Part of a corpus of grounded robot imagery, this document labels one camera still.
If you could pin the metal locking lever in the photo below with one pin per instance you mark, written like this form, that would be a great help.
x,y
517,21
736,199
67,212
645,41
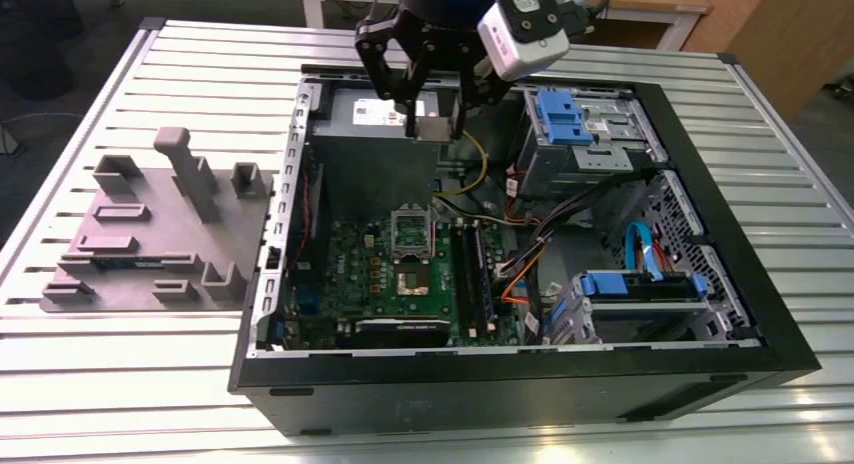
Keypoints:
x,y
438,234

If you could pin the silver drive cage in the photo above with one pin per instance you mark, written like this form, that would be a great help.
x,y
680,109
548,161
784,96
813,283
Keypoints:
x,y
601,164

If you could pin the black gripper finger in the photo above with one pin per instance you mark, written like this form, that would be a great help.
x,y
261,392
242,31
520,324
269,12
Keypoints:
x,y
470,84
377,59

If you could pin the silver disk bay cage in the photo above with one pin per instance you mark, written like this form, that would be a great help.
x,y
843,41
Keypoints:
x,y
648,308

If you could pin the bare RAM stick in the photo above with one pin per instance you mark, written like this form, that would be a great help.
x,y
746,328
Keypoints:
x,y
127,263

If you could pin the blue board connector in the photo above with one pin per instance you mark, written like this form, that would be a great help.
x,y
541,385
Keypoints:
x,y
309,304

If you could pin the brown wooden cabinet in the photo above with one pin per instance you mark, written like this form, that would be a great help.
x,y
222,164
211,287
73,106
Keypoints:
x,y
794,44

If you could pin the grey power supply unit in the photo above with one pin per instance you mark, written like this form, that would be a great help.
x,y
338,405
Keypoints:
x,y
374,164

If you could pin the black RAM slot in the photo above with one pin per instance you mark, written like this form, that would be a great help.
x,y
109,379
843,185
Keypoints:
x,y
462,279
482,279

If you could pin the black graphics card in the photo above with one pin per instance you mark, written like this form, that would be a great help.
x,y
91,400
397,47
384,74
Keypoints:
x,y
401,334

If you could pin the silver CPU chip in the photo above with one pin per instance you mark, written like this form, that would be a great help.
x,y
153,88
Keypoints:
x,y
436,130

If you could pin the green motherboard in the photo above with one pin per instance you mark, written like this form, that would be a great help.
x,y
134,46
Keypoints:
x,y
347,279

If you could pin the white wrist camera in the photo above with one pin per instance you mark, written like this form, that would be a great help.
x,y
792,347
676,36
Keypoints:
x,y
528,49

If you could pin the hard disk in blue carrier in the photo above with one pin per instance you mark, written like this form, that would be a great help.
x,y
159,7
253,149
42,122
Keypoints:
x,y
610,285

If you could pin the wooden desk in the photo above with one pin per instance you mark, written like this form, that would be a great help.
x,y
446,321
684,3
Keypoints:
x,y
668,5

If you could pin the grey plastic parts rack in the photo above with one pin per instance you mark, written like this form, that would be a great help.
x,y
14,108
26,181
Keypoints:
x,y
174,234

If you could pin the black PC case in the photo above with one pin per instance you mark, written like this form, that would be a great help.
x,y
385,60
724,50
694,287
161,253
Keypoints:
x,y
468,399

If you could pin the CPU socket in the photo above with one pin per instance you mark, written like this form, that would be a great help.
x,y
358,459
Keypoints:
x,y
414,281

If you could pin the blue plastic drive latch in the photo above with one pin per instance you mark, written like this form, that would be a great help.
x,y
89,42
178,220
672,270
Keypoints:
x,y
564,119

